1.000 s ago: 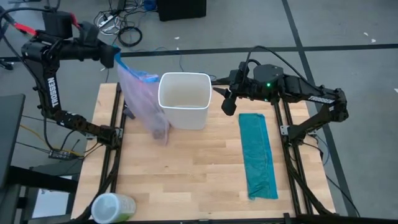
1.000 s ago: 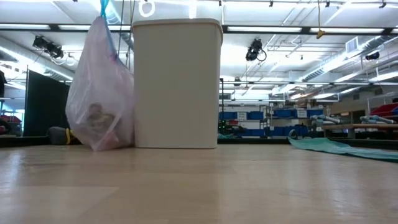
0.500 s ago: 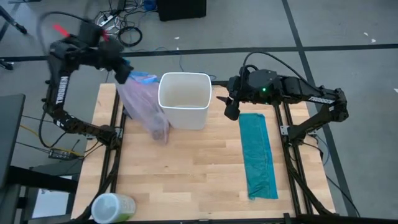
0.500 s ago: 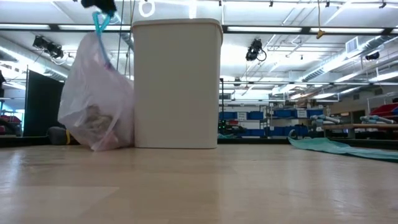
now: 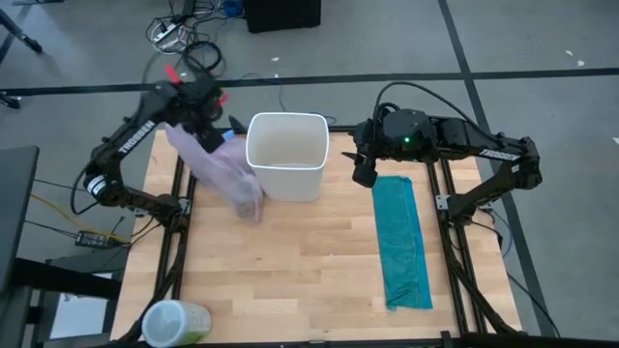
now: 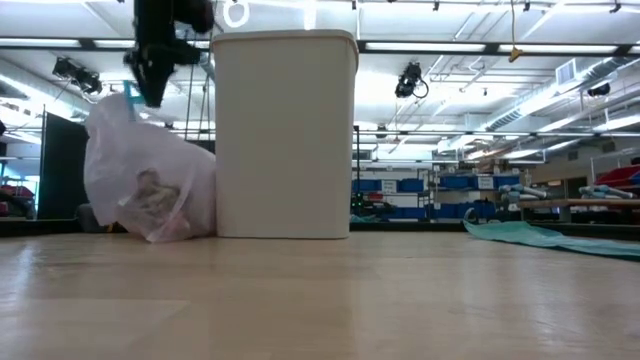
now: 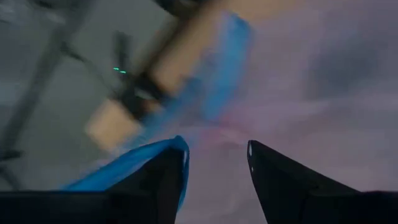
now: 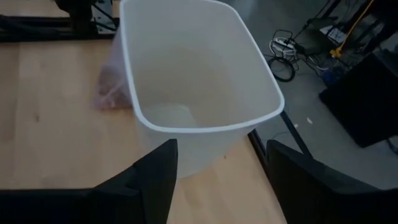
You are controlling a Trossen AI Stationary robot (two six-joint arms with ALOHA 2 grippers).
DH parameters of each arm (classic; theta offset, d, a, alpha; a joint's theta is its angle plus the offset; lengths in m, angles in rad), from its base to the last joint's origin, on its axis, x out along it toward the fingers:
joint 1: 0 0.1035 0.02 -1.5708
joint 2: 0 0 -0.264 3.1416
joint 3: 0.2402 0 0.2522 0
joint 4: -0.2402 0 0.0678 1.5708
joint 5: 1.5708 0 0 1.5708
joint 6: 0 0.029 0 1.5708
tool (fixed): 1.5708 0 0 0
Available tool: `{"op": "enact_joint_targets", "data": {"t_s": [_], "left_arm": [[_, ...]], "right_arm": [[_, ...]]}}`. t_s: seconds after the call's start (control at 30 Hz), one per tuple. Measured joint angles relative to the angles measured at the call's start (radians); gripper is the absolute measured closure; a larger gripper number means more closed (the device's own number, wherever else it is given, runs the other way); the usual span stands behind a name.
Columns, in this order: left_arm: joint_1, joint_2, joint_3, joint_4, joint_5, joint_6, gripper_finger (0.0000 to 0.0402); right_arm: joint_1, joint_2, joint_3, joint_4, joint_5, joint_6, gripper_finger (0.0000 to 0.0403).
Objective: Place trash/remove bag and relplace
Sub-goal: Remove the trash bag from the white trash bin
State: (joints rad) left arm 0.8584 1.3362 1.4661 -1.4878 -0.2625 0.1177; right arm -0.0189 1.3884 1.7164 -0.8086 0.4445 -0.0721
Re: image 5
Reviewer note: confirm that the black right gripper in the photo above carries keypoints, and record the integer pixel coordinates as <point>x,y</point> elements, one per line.
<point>371,142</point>

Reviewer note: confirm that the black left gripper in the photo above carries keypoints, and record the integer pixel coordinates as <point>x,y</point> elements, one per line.
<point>203,106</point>

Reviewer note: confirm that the white plastic trash bin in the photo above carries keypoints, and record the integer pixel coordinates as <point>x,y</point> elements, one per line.
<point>290,183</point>

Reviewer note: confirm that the teal trash bag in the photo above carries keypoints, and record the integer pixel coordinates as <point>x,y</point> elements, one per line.
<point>401,241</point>

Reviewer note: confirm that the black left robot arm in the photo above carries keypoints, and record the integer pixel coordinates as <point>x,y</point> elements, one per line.
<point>135,135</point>

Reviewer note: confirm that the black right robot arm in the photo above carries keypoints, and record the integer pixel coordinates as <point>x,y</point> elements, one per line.
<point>503,157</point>

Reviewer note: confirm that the black spring clamp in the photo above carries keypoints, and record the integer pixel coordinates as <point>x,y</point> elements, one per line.
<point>238,124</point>

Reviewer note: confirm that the white power strip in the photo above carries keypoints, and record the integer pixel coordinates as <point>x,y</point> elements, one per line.
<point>164,33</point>

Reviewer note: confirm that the black box on floor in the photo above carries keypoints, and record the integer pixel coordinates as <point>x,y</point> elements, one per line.
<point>280,14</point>

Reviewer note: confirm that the black caster foot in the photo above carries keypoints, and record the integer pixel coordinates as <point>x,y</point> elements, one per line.
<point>12,101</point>

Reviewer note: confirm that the black chair leg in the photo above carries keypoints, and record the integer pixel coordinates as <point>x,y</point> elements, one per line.
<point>21,35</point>

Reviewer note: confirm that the white cylindrical wipes canister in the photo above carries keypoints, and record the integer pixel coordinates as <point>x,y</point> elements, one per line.
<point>174,324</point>

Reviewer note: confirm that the white board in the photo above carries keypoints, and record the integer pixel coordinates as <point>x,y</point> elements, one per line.
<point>82,316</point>

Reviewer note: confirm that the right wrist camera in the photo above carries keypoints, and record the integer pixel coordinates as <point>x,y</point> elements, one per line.
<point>365,175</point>

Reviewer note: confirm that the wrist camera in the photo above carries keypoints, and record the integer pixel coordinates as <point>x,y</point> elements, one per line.
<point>212,141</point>
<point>365,175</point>

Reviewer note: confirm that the black aluminium table frame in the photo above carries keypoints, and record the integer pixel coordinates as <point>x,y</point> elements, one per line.
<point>341,129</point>

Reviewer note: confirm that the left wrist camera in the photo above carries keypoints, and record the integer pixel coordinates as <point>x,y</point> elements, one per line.
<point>212,141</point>

